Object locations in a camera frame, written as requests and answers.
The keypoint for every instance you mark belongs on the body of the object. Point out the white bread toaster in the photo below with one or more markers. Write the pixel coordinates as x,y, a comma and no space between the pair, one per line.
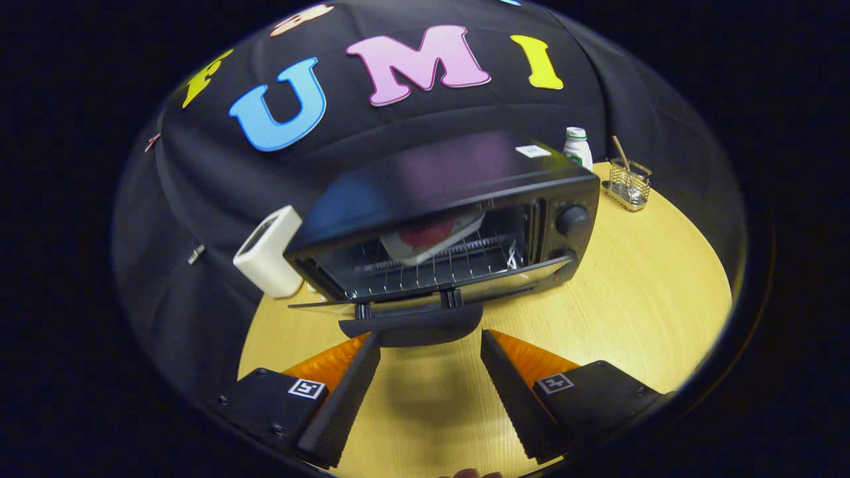
269,255

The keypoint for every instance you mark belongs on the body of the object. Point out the pink ham slice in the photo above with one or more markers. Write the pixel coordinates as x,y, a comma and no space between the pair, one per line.
425,234

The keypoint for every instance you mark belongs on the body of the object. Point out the black toaster oven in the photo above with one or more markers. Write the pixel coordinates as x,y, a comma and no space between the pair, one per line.
438,172

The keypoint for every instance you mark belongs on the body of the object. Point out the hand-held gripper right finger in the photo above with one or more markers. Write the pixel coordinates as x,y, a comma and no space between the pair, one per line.
514,398

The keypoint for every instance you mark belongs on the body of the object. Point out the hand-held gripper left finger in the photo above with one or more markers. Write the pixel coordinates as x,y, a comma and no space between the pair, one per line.
348,398

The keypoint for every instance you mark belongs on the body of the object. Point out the metal clip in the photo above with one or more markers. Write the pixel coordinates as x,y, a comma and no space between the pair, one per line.
196,254

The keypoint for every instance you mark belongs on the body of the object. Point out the wooden stick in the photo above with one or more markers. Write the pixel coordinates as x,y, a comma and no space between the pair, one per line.
620,153

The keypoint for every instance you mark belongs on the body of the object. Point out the pink clip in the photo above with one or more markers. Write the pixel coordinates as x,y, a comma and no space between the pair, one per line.
153,142

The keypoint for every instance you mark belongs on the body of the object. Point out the black backdrop cloth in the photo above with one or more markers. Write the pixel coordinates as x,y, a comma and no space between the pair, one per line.
199,199

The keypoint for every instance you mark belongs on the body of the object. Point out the white square plate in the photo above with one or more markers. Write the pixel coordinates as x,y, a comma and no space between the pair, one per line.
465,226

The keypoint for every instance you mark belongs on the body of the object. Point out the white green bottle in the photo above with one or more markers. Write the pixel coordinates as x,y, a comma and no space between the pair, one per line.
579,151

